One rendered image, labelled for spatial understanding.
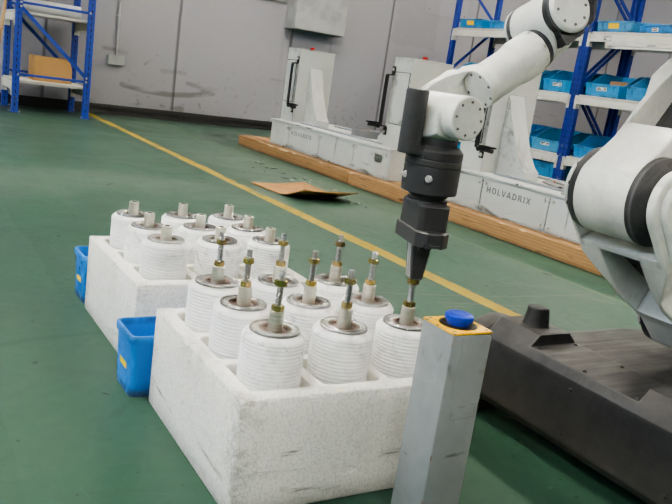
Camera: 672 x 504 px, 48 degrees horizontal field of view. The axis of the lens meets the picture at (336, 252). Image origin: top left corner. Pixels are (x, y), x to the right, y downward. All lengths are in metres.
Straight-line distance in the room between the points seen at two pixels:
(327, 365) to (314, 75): 4.69
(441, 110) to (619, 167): 0.31
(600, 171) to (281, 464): 0.68
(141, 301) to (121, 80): 6.05
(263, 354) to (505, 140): 3.04
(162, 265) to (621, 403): 0.89
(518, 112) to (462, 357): 3.05
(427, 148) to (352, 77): 7.38
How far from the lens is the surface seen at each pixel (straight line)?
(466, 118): 1.13
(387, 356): 1.21
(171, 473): 1.23
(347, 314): 1.16
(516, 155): 3.93
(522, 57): 1.25
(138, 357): 1.43
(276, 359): 1.08
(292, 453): 1.13
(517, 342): 1.48
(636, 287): 1.49
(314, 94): 5.68
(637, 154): 1.29
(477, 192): 3.87
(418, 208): 1.16
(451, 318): 1.05
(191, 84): 7.71
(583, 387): 1.36
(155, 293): 1.53
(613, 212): 1.26
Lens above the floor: 0.62
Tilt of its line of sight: 13 degrees down
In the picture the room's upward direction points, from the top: 8 degrees clockwise
